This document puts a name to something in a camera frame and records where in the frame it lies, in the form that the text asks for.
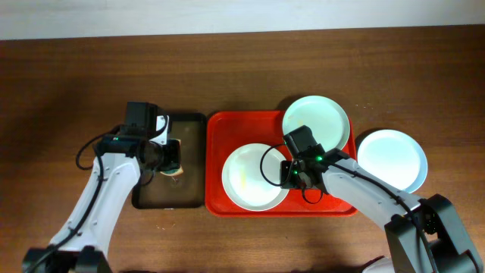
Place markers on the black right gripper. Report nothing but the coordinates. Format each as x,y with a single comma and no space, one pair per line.
286,174

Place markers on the black rectangular tray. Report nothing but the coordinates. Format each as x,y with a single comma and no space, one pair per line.
185,189

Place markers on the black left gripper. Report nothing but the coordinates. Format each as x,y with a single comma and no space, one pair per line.
173,156

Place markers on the white plate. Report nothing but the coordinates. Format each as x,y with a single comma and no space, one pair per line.
249,176

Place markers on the light green plate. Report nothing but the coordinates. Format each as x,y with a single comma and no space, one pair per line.
327,120

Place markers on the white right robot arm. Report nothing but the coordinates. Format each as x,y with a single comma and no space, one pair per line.
424,235

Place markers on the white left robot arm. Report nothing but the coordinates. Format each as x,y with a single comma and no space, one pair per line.
82,243

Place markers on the green and yellow sponge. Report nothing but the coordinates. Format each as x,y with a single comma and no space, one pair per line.
173,172

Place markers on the light blue plate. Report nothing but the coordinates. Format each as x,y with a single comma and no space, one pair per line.
394,157

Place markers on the red plastic tray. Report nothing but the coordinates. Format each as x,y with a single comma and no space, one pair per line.
229,130

